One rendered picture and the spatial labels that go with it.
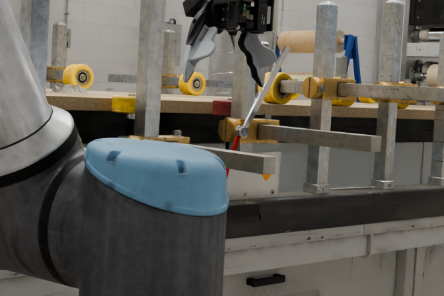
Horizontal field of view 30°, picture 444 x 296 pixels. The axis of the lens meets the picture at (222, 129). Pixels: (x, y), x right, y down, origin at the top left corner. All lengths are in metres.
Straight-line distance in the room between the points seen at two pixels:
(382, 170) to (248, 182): 0.48
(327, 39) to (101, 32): 7.99
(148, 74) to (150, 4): 0.13
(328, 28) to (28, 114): 1.14
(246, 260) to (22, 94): 1.05
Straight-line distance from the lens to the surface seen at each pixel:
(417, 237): 2.32
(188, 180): 0.81
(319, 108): 1.93
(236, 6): 1.22
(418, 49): 4.30
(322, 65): 1.93
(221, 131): 1.75
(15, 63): 0.88
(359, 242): 2.13
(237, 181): 1.75
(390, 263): 2.63
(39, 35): 1.47
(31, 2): 1.46
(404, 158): 2.56
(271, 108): 2.05
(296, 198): 1.86
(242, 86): 1.75
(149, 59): 1.59
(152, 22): 1.60
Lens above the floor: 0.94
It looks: 3 degrees down
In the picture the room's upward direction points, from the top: 3 degrees clockwise
